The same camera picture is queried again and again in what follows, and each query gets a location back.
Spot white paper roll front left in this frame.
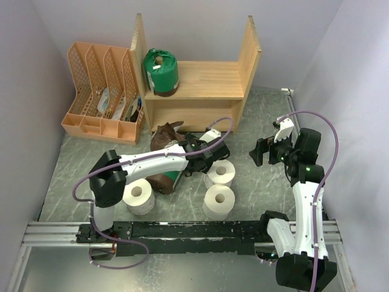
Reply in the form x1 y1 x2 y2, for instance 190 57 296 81
122 178 156 215

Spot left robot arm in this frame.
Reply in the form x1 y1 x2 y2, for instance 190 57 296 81
89 134 230 243

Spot white paper roll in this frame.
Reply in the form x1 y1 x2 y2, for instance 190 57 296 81
202 184 235 221
122 178 156 215
204 159 236 189

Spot orange file organizer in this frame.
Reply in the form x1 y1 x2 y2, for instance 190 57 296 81
61 42 144 145

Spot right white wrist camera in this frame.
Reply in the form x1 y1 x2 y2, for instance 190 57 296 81
274 118 295 142

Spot white paper roll back right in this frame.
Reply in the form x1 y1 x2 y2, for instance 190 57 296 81
204 159 236 189

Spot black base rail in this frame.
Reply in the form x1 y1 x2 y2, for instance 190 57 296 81
75 209 289 259

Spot items in organizer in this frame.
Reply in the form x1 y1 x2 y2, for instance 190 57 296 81
96 88 142 122

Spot wooden shelf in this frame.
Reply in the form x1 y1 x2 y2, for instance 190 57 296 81
130 13 262 133

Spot brown green paper roll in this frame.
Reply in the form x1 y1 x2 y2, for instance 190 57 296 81
150 121 185 151

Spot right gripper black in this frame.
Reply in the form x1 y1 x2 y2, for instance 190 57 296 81
249 130 298 166

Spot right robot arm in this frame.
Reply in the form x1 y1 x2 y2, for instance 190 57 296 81
249 128 337 291

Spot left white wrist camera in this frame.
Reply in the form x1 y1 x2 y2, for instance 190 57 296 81
199 128 221 143

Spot white paper roll front right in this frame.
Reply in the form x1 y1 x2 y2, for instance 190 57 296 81
202 184 235 221

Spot green brown wrapped roll torn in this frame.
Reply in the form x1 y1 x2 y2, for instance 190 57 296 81
146 171 182 195

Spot aluminium frame rail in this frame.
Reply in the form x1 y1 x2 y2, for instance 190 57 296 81
9 88 356 292

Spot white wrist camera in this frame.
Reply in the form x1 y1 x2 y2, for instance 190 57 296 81
199 128 221 143
274 118 295 142

